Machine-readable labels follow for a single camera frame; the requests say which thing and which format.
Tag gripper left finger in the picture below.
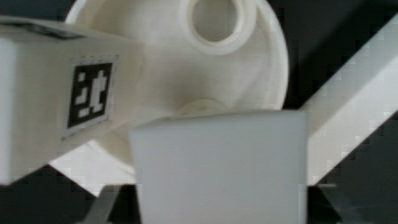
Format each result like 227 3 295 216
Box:
82 185 140 224

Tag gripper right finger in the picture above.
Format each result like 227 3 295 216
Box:
306 183 380 224

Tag white round stool seat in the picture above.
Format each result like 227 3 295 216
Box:
66 0 288 166

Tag white L-shaped fence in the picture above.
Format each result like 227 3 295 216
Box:
50 13 398 194

